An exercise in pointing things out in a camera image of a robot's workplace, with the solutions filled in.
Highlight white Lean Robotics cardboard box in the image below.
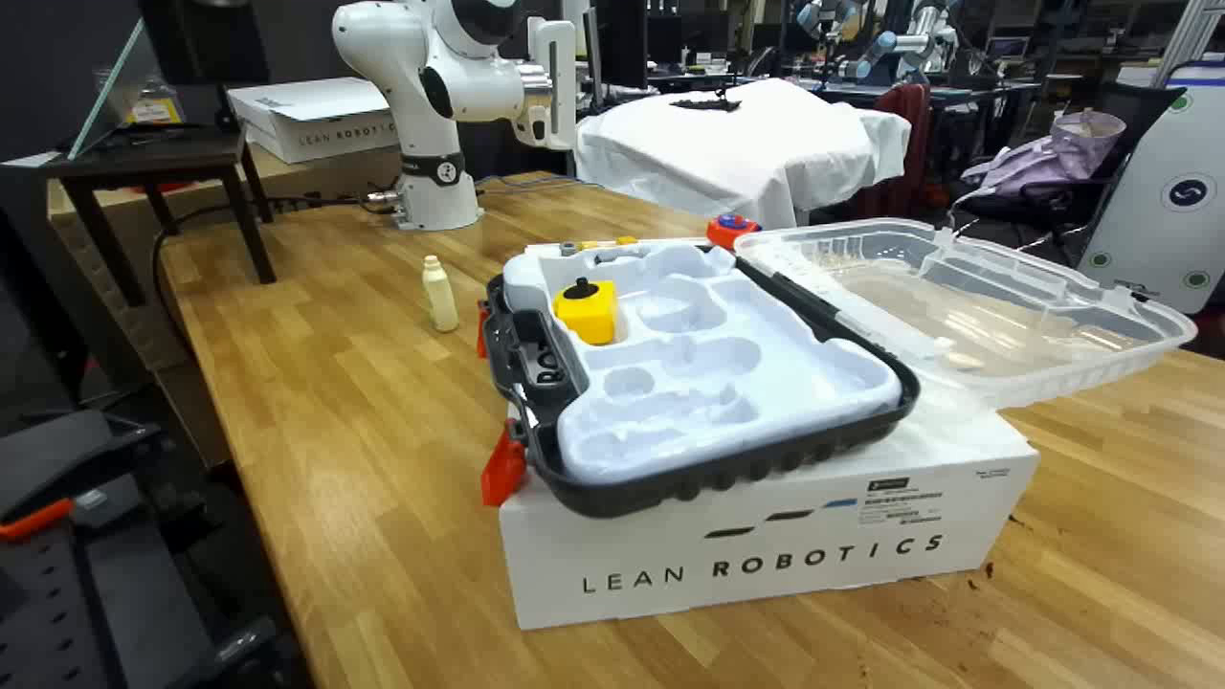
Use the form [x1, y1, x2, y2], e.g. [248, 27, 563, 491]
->
[494, 380, 1046, 637]

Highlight flat white box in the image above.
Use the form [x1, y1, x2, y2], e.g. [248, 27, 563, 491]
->
[226, 74, 401, 167]

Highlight yellow toy part black knob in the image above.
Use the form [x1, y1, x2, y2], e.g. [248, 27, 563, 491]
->
[546, 277, 623, 347]

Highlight black case with white insert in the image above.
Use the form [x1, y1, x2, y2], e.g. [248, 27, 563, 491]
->
[480, 238, 926, 520]

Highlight red plastic cap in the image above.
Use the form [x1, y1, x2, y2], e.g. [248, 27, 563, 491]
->
[703, 212, 764, 253]

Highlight cream plastic bottle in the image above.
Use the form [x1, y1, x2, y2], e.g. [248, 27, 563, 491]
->
[416, 253, 465, 335]

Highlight white cloth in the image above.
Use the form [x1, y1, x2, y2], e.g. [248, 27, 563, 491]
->
[572, 76, 915, 235]

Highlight clear plastic case lid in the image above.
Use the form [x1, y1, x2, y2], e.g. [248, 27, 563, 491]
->
[736, 214, 1201, 415]

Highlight dark red chair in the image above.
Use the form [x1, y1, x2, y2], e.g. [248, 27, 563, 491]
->
[875, 76, 943, 222]

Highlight purple cloth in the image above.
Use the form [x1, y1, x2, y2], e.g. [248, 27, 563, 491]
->
[957, 102, 1132, 203]

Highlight black side table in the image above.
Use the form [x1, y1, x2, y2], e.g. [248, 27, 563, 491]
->
[0, 126, 279, 309]

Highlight white machine with round logo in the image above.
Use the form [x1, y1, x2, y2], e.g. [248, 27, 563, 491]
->
[1077, 59, 1225, 318]

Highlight black perforated breadboard plate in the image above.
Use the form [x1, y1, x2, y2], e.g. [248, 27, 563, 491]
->
[0, 407, 318, 689]

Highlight red handled tool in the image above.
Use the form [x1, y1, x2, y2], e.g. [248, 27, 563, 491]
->
[0, 495, 79, 547]

